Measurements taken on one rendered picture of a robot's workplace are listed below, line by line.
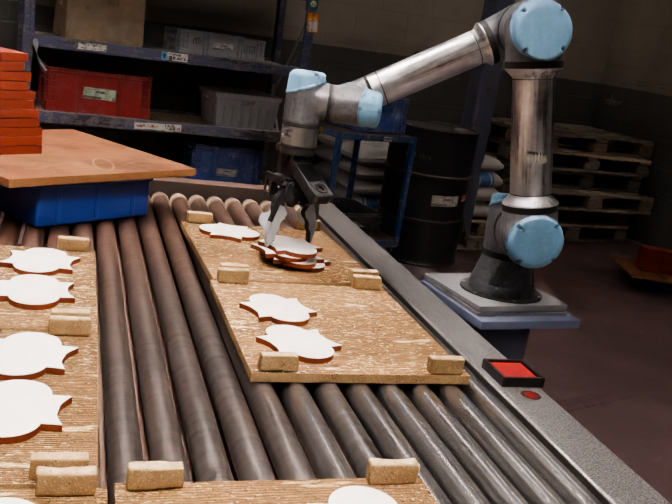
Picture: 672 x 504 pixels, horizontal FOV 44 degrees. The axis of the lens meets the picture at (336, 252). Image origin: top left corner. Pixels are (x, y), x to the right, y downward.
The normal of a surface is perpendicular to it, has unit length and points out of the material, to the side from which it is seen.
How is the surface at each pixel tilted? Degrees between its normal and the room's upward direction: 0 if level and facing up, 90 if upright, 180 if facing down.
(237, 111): 96
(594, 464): 0
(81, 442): 0
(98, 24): 86
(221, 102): 96
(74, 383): 0
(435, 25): 90
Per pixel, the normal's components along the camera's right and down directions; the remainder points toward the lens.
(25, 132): 0.78, 0.27
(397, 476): 0.25, 0.32
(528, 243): 0.05, 0.38
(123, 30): 0.47, 0.16
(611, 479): 0.15, -0.95
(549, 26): 0.04, 0.12
